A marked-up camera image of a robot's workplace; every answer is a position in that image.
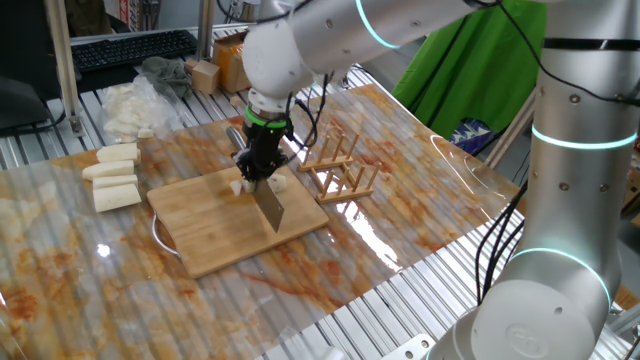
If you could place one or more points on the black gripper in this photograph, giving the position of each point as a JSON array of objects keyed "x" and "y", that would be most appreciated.
[{"x": 265, "y": 150}]

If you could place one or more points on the steel cleaver knife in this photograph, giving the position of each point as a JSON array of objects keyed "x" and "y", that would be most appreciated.
[{"x": 270, "y": 207}]

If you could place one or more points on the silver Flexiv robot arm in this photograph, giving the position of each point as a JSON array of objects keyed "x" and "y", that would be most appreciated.
[{"x": 575, "y": 200}]

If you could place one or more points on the long white radish piece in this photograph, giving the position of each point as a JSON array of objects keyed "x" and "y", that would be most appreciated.
[{"x": 278, "y": 183}]

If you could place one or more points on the thin white radish slice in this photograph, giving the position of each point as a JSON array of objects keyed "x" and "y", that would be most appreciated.
[
  {"x": 247, "y": 186},
  {"x": 235, "y": 188}
]

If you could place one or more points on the small white radish bit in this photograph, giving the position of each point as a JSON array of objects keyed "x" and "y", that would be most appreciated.
[{"x": 145, "y": 133}]

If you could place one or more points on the plastic bag of radish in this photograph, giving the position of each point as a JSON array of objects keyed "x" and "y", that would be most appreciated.
[{"x": 130, "y": 110}]

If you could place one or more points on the white radish chunk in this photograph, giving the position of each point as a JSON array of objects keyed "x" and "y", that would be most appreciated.
[
  {"x": 115, "y": 181},
  {"x": 115, "y": 197},
  {"x": 107, "y": 170},
  {"x": 117, "y": 152}
]

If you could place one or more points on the tiny tan block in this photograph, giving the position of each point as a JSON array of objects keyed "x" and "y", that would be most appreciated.
[{"x": 236, "y": 100}]

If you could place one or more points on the wooden cutting board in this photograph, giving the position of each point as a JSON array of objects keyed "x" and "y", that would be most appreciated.
[{"x": 210, "y": 230}]

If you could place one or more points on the wooden peg knife rack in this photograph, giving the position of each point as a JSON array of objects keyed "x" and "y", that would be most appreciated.
[{"x": 345, "y": 192}]

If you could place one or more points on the small wooden block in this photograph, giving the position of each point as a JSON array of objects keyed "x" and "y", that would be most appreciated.
[{"x": 205, "y": 77}]

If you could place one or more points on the taped cardboard box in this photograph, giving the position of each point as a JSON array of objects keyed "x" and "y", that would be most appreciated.
[{"x": 230, "y": 65}]

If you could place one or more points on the small tan block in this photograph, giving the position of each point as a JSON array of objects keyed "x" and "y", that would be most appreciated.
[{"x": 190, "y": 66}]

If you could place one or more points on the grey green rag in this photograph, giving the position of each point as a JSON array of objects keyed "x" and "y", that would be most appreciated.
[{"x": 167, "y": 72}]

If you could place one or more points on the black keyboard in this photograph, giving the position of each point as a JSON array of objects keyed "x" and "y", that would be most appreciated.
[{"x": 130, "y": 50}]

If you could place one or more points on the blue white patterned bag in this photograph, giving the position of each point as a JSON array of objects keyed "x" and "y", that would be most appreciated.
[{"x": 470, "y": 137}]

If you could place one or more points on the green cloth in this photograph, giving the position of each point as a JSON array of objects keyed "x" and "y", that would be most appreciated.
[{"x": 475, "y": 80}]

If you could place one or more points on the marble pattern table mat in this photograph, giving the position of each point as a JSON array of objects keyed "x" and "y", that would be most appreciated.
[{"x": 75, "y": 300}]

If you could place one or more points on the black computer monitor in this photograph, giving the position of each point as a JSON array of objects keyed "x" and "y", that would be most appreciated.
[{"x": 25, "y": 40}]

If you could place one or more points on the aluminium frame post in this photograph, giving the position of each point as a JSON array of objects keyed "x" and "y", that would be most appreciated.
[
  {"x": 205, "y": 30},
  {"x": 62, "y": 60},
  {"x": 510, "y": 132}
]

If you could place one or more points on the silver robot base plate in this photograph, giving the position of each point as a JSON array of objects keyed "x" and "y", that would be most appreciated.
[{"x": 410, "y": 347}]

